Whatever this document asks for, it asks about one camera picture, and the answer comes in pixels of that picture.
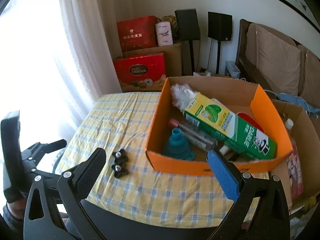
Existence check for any yellow plaid tablecloth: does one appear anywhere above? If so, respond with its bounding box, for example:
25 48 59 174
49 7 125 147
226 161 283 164
56 92 233 229

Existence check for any red tea gift bag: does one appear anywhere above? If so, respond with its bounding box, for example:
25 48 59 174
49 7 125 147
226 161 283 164
117 16 158 52

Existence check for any left black speaker on stand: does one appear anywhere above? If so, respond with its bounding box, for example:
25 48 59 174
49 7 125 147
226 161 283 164
175 8 201 72

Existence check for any black speaker on stand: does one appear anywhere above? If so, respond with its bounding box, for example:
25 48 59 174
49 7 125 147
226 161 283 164
208 11 233 75
175 8 201 72

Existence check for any white sheer curtain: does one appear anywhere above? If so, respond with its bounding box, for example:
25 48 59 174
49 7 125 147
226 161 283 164
1 0 131 148

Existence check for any orange cardboard box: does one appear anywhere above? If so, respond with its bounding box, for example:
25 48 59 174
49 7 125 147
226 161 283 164
146 76 293 176

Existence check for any green yellow toothpaste box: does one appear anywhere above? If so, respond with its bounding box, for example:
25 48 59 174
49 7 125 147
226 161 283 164
184 93 277 160

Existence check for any clear bottle pink cap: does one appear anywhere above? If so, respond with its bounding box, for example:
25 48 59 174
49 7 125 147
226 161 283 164
169 119 217 151

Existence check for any red chocolate collection box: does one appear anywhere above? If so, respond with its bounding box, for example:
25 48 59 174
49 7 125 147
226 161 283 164
113 53 167 92

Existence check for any blue collapsible silicone funnel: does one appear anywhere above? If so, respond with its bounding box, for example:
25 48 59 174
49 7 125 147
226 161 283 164
163 128 195 161

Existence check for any brown cushioned sofa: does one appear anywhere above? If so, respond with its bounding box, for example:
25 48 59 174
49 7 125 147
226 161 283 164
235 19 319 106

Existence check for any right black speaker on stand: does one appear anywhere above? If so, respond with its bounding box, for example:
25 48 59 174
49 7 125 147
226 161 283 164
208 11 233 75

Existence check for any white feather duster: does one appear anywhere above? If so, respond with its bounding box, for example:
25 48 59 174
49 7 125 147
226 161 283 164
170 84 197 113

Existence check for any red white lint brush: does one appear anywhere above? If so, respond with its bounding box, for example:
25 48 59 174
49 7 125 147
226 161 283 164
237 112 264 133

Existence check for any person's left hand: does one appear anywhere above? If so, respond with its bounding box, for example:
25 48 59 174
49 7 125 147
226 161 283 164
6 199 26 220

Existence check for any open brown carton on floor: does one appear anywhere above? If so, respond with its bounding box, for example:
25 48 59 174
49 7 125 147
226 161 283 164
268 99 320 210

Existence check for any black knob with screws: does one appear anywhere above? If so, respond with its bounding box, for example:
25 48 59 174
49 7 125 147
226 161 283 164
111 149 129 179

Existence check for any brown cardboard box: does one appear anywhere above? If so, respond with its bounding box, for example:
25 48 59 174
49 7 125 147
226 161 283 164
123 42 182 77

